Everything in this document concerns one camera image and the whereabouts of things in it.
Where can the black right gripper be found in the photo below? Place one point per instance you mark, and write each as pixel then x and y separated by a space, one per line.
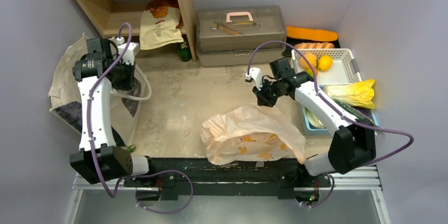
pixel 266 92

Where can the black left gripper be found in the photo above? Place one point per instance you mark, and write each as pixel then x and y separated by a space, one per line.
pixel 128 84

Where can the translucent banana print plastic bag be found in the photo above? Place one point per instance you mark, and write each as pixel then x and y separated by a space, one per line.
pixel 251 133

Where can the orange fruit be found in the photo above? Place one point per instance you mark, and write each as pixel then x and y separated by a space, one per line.
pixel 308 60

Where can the beige canvas tote bag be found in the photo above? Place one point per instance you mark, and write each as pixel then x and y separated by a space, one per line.
pixel 114 113

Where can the orange corn cob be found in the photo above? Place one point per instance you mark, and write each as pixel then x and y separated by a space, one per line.
pixel 311 34

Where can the yellow leaf napa cabbage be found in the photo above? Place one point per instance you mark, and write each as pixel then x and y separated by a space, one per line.
pixel 359 94

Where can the green onion bundle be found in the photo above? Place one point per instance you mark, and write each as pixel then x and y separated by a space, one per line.
pixel 359 112

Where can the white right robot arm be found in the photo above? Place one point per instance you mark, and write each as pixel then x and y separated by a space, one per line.
pixel 352 145

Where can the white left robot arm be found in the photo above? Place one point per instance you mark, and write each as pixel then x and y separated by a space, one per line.
pixel 106 66

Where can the red green mango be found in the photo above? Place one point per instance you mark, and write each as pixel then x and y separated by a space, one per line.
pixel 313 72

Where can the blue plastic basket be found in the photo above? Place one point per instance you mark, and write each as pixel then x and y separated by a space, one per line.
pixel 309 129

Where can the bread loaf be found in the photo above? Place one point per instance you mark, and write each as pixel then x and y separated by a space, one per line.
pixel 316 45

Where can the yellow mango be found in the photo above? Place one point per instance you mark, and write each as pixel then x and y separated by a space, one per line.
pixel 324 63

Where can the green glass bottle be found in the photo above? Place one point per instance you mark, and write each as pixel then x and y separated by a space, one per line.
pixel 183 50

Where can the bread paper bag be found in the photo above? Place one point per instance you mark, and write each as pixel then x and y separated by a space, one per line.
pixel 159 24

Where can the grey plastic toolbox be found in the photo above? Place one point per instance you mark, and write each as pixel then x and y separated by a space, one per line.
pixel 239 35

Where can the white plastic basket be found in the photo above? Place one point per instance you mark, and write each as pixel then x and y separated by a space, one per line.
pixel 343 71

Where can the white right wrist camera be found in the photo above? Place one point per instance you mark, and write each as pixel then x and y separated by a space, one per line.
pixel 255 75

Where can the black mounting rail base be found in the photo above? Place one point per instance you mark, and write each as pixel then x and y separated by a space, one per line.
pixel 284 179

